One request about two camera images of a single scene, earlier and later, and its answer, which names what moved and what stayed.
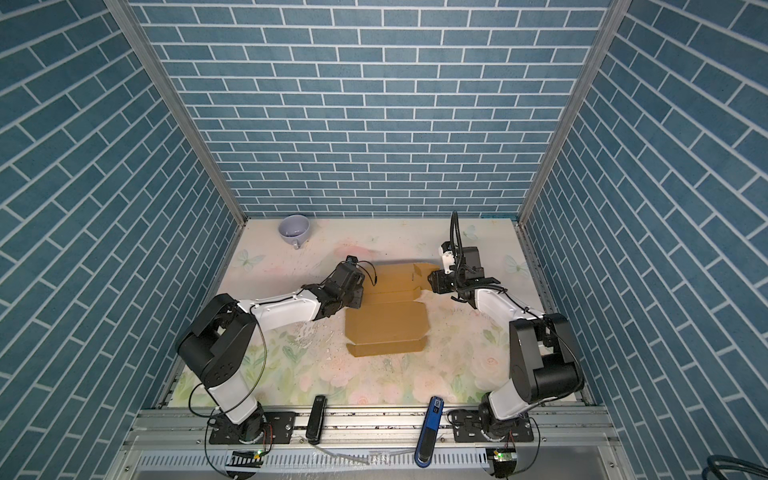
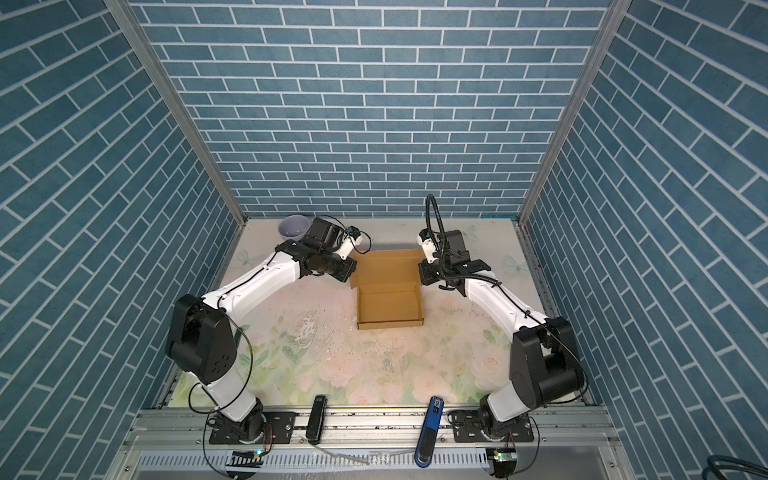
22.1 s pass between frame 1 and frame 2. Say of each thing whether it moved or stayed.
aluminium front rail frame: stayed
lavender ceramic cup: stayed
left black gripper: moved
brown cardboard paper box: moved
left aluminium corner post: stayed
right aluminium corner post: stayed
